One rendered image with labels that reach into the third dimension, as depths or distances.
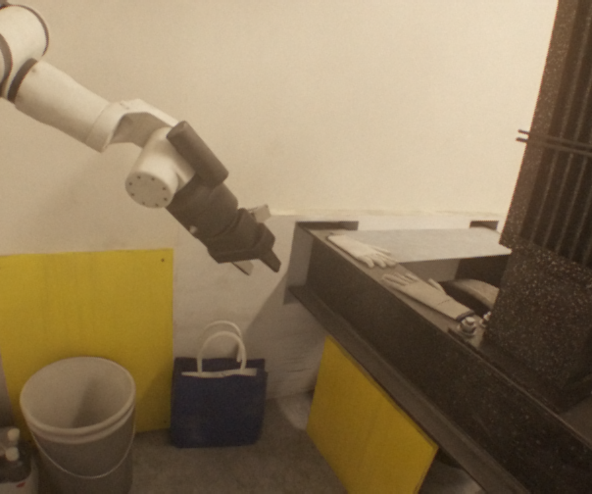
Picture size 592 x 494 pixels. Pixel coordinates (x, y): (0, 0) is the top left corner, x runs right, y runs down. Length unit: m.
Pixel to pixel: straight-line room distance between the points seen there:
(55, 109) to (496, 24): 1.59
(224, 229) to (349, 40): 0.88
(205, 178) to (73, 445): 0.73
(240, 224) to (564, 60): 0.61
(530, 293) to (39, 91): 0.85
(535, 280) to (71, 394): 1.19
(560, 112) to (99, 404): 1.33
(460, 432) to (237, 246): 0.68
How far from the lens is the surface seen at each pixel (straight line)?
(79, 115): 0.58
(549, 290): 0.83
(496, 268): 1.88
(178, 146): 0.55
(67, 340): 1.27
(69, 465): 1.15
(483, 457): 1.03
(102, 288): 1.20
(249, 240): 0.64
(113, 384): 1.26
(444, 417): 1.08
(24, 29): 0.60
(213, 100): 1.19
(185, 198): 0.59
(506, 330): 0.90
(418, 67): 1.54
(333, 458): 1.42
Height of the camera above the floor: 1.08
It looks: 20 degrees down
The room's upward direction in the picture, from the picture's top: 9 degrees clockwise
